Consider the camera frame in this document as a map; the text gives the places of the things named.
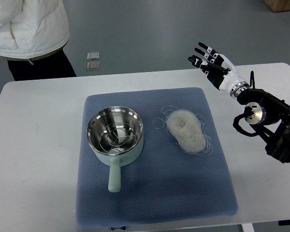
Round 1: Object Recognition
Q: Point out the white table leg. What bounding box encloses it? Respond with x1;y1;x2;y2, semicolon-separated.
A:
241;223;255;232

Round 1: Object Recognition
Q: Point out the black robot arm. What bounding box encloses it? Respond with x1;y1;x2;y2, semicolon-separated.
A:
233;88;290;163

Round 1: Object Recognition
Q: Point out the lower metal floor plate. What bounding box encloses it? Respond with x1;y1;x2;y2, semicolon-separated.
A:
87;61;100;71

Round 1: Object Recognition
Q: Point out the wire steaming rack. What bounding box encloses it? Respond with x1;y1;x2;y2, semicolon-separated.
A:
99;122;138;154

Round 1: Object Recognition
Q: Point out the metal floor plate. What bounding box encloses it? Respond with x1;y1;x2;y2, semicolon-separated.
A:
87;61;100;71
87;52;100;60

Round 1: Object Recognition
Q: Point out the blue mesh mat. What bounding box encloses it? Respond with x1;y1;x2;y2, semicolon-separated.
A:
76;87;238;229

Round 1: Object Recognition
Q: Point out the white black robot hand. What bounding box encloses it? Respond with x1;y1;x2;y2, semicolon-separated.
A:
188;42;249;98

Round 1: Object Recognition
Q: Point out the upper metal floor plate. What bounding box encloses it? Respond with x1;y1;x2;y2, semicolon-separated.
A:
87;52;100;60

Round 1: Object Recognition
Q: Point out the brown cardboard box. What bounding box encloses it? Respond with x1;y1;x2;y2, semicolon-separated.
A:
263;0;290;13

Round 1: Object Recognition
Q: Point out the white vermicelli bundle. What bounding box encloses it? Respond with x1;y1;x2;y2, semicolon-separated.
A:
152;105;213;157

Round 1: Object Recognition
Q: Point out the mint green steel pot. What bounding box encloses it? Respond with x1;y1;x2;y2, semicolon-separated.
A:
86;106;144;193

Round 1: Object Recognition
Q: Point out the person in white jacket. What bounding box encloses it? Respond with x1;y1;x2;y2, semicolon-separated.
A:
0;0;76;81

